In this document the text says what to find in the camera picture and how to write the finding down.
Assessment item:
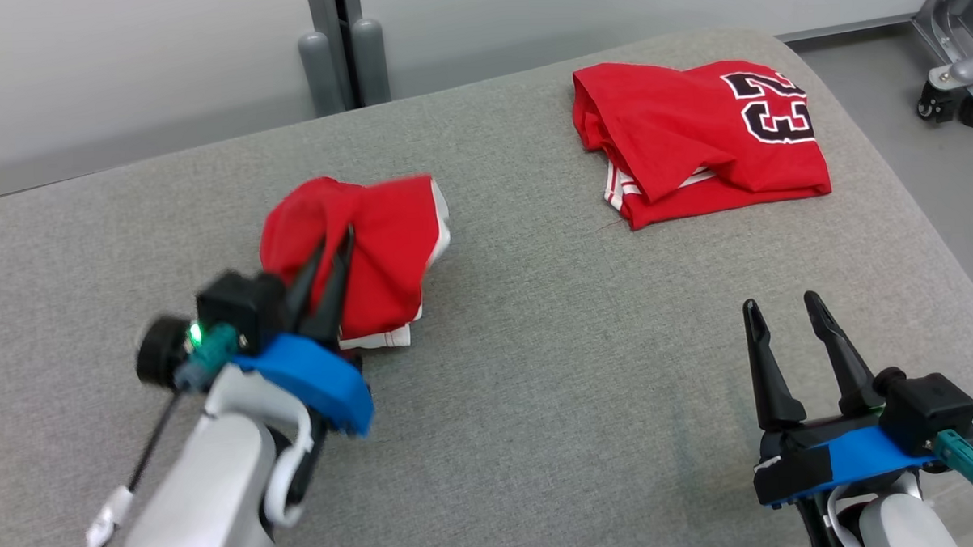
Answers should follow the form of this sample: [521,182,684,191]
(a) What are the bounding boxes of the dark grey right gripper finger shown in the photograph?
[803,288,878,418]
[742,295,808,433]

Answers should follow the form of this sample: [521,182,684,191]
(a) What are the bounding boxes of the red jersey with white sleeves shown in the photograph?
[571,55,834,233]

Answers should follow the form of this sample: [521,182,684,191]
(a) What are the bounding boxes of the blue banded left gripper body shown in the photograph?
[200,331,379,532]

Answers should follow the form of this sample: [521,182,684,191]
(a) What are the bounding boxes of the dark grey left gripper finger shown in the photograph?
[283,239,332,332]
[300,222,361,346]

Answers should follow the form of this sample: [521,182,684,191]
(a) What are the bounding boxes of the grey partition post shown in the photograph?
[344,0,392,109]

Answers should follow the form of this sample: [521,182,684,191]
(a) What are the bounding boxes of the red shorts with white hem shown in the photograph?
[256,172,456,353]

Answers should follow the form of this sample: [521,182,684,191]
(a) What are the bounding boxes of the teal right camera connector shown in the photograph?
[932,428,973,506]

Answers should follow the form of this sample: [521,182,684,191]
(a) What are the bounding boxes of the blue banded right gripper body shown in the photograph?
[751,408,942,512]

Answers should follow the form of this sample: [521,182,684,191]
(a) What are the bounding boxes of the grey post pair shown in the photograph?
[297,0,361,119]

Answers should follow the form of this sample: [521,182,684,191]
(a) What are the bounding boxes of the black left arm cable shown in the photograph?
[71,388,191,547]

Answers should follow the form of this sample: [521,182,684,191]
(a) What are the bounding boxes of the teal left camera connector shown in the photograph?
[172,323,242,394]

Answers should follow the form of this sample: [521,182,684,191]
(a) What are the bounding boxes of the teal camera connector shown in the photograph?
[932,428,973,506]
[172,323,242,394]

